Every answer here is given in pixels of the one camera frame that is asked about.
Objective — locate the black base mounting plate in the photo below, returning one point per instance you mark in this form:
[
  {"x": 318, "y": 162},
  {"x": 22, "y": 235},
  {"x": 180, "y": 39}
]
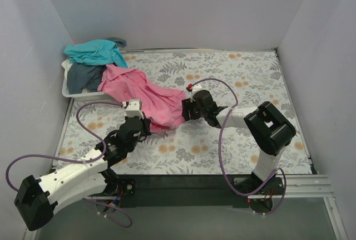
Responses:
[{"x": 177, "y": 191}]

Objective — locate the floral patterned table mat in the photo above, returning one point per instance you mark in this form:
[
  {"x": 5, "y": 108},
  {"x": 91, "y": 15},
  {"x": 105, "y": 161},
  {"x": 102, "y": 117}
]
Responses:
[{"x": 243, "y": 79}]

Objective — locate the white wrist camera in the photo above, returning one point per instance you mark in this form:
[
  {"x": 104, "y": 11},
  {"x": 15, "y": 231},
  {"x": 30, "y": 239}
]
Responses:
[
  {"x": 133, "y": 108},
  {"x": 192, "y": 89}
]

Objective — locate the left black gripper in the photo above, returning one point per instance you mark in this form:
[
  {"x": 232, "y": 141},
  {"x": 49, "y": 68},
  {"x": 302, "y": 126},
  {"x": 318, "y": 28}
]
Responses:
[{"x": 145, "y": 128}]

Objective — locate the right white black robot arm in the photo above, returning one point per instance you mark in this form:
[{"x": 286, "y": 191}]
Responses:
[{"x": 271, "y": 130}]

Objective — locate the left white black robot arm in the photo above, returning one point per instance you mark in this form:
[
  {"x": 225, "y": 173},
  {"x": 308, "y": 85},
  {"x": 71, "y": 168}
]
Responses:
[{"x": 39, "y": 199}]

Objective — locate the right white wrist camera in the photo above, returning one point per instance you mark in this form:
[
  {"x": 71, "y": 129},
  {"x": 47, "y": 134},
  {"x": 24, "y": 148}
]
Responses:
[{"x": 192, "y": 89}]

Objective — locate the aluminium frame rail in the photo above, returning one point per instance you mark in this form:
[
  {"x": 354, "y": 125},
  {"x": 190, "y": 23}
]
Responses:
[{"x": 307, "y": 211}]

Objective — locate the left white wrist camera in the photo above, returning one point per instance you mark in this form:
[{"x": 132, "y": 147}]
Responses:
[{"x": 133, "y": 108}]

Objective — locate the grey blue t shirt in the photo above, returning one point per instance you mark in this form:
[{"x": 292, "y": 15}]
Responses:
[{"x": 87, "y": 62}]

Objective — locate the teal t shirt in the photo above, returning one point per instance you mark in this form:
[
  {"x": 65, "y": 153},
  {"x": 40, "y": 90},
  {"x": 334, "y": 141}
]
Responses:
[{"x": 96, "y": 53}]

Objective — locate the pink t shirt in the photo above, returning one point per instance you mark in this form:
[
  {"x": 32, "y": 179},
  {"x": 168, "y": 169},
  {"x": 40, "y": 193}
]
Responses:
[{"x": 163, "y": 106}]

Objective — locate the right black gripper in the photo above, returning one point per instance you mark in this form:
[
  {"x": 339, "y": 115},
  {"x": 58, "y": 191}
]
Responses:
[{"x": 188, "y": 109}]

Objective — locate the white plastic basket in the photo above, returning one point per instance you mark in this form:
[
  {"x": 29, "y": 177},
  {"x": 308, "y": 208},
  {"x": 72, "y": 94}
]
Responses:
[{"x": 81, "y": 82}]

